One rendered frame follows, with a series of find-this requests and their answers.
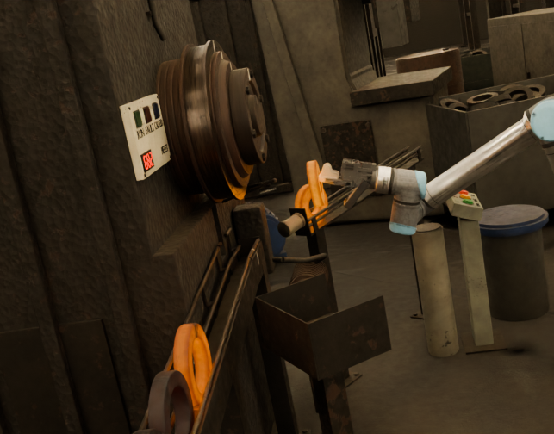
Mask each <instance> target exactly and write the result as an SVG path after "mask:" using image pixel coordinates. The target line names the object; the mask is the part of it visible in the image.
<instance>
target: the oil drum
mask: <svg viewBox="0 0 554 434"><path fill-rule="evenodd" d="M395 63H396V70H397V74H400V73H406V72H411V71H422V70H428V69H434V68H440V67H446V66H451V69H452V76H453V79H452V80H451V81H450V82H449V83H448V84H447V89H448V96H450V95H455V94H459V93H464V80H463V72H462V65H461V58H460V51H459V49H458V48H457V47H454V48H445V49H439V50H433V51H428V52H423V53H415V54H410V55H407V56H403V57H400V58H397V59H396V60H395Z"/></svg>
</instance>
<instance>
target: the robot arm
mask: <svg viewBox="0 0 554 434"><path fill-rule="evenodd" d="M538 140H539V141H540V144H541V146H542V148H543V149H544V150H545V154H546V156H547V158H548V160H549V162H550V165H551V168H552V170H553V173H554V96H548V97H546V98H545V99H543V100H541V101H540V102H538V103H536V104H535V105H533V106H532V107H530V108H529V109H528V110H526V111H525V113H524V117H523V119H521V120H520V121H518V122H517V123H515V124H514V125H512V126H511V127H510V128H508V129H507V130H505V131H504V132H502V133H501V134H499V135H498V136H496V137H495V138H493V139H492V140H491V141H489V142H488V143H486V144H485V145H484V146H482V147H480V148H479V149H477V150H476V151H474V152H473V153H471V154H470V155H469V156H468V157H466V158H464V159H463V160H461V161H460V162H458V163H457V164H455V165H453V166H452V167H451V168H450V169H449V170H447V171H445V172H444V173H442V174H441V175H439V176H438V177H436V178H435V179H433V180H432V181H431V182H430V183H428V184H426V173H425V172H423V171H417V170H405V169H397V168H391V167H384V166H378V168H377V169H376V167H377V164H376V163H368V162H361V161H358V160H355V159H347V158H344V159H343V161H342V165H341V170H340V173H341V176H340V175H339V172H338V171H337V170H333V169H332V166H331V165H330V164H329V163H325V164H324V165H323V168H322V170H321V173H320V175H319V181H320V182H323V183H330V184H334V185H341V186H344V187H355V189H354V190H353V191H352V193H351V194H350V195H349V196H348V197H346V199H345V202H344V207H345V208H347V209H350V208H352V207H353V206H354V205H355V202H356V201H357V199H358V198H359V197H360V196H361V195H362V194H363V193H364V191H365V190H366V189H367V188H368V186H369V185H370V189H375V192H376V193H381V194H388V195H393V196H394V199H393V205H392V211H391V217H390V223H389V229H390V230H391V231H392V232H394V233H399V234H402V235H413V234H415V231H416V230H417V228H416V227H417V223H418V222H419V221H420V220H421V219H422V218H423V217H424V216H425V215H427V214H429V213H430V212H432V211H433V210H434V209H435V208H437V207H438V206H439V205H440V204H442V203H443V202H445V201H447V200H448V199H450V198H451V197H453V196H454V195H455V194H457V193H458V192H460V191H462V190H463V189H465V188H467V187H468V186H470V185H471V184H473V183H474V182H475V181H477V180H478V179H480V178H481V177H483V176H485V175H486V174H488V173H489V172H491V171H492V170H493V169H495V168H497V167H498V166H500V165H501V164H503V163H505V162H506V161H508V160H509V159H510V158H512V157H513V156H515V155H516V154H518V153H519V152H521V151H523V150H524V149H526V148H527V147H528V146H530V145H531V144H533V143H535V142H536V141H538ZM367 176H370V177H367Z"/></svg>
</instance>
